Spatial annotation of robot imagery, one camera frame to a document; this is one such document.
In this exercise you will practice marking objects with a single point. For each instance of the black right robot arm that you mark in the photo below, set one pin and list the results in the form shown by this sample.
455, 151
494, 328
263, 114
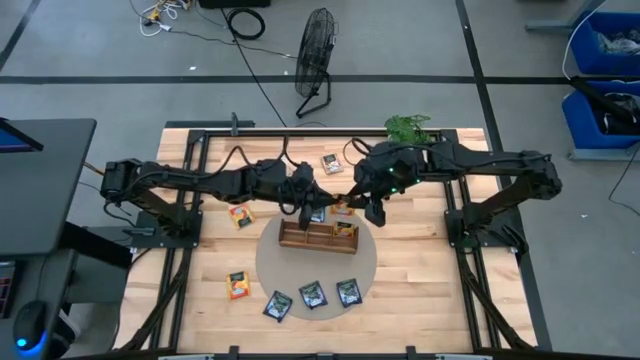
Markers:
475, 162

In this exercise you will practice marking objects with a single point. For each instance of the black tripod leg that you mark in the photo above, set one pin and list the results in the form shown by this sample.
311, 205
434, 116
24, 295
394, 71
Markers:
600, 97

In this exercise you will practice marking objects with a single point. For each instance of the grey desk leg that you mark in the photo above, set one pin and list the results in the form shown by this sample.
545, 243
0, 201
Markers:
550, 26

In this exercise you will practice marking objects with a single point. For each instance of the round grey placemat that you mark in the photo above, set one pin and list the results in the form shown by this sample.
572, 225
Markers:
300, 270

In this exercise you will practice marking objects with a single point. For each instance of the wooden tea organizer box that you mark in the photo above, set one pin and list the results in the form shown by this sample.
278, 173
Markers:
305, 240

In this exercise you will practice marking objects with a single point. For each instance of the blue blackcurrant tea packet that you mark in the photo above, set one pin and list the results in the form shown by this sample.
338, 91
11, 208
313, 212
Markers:
349, 293
313, 295
318, 216
277, 306

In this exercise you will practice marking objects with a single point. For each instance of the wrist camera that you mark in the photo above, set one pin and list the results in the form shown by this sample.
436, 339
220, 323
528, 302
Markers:
372, 160
302, 172

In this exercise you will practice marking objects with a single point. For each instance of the black equipment case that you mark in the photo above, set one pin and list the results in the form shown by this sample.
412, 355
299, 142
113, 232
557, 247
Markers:
235, 3

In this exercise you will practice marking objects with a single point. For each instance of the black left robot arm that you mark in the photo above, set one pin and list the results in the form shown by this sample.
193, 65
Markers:
200, 182

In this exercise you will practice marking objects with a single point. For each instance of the black aluminium table frame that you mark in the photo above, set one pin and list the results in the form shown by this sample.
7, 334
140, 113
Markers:
142, 242

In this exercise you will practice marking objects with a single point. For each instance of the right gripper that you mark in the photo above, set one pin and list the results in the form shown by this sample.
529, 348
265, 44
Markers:
380, 192

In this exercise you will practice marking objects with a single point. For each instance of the desk monitor blue screen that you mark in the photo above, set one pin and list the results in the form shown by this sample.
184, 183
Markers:
15, 142

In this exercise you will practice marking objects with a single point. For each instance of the potted green plant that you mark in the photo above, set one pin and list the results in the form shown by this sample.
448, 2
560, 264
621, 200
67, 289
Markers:
406, 127

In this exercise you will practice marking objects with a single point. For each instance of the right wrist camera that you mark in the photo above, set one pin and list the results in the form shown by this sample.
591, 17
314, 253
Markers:
372, 160

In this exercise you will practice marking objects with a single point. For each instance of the black desk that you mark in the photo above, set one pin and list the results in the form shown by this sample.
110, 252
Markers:
45, 190

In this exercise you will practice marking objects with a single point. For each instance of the orange mango tea packet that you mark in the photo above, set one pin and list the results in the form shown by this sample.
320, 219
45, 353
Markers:
238, 285
345, 230
242, 216
342, 211

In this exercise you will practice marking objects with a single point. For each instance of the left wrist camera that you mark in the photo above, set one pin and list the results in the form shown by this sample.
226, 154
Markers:
302, 172

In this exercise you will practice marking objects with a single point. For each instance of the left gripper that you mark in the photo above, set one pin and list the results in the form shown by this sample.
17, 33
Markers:
302, 195

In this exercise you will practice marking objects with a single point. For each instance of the dark keyboard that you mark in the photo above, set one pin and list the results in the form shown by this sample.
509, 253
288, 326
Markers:
6, 290

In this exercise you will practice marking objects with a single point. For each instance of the black floor fan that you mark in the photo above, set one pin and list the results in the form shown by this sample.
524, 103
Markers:
315, 50

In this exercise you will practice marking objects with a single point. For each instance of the black computer mouse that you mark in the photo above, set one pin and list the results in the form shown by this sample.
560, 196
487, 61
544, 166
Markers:
29, 322

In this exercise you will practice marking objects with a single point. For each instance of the beige vanilla tea packet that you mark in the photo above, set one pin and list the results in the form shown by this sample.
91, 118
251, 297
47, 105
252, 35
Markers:
332, 163

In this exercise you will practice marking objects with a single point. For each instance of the blue plastic storage bin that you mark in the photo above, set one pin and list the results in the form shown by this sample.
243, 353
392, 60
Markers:
580, 125
585, 55

